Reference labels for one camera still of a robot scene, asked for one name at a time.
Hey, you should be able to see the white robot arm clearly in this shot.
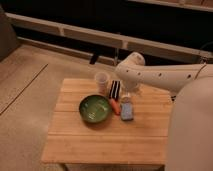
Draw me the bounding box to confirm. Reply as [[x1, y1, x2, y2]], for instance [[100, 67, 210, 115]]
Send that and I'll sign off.
[[115, 52, 213, 171]]

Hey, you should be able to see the green ceramic bowl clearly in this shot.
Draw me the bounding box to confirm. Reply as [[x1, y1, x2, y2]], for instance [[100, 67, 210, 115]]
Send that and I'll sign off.
[[79, 95, 112, 123]]

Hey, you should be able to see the black white striped box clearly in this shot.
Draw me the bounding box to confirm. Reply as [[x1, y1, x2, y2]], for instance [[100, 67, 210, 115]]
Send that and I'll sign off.
[[109, 80, 120, 100]]

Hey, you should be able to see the translucent plastic cup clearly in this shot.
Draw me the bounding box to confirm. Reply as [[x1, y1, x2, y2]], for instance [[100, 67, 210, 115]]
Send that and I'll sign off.
[[94, 72, 109, 95]]

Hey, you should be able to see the white small carton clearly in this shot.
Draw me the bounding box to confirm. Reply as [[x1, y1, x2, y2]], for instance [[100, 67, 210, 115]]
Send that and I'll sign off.
[[120, 91, 131, 103]]

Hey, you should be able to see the blue sponge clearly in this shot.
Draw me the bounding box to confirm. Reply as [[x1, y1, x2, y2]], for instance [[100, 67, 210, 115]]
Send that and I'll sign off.
[[121, 103, 133, 121]]

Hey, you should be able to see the wooden table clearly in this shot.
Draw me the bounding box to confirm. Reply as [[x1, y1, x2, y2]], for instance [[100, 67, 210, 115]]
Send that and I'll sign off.
[[41, 79, 172, 165]]

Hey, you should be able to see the black floor bracket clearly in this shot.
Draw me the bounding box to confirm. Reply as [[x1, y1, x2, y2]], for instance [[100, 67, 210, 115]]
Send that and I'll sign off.
[[89, 53, 99, 65]]

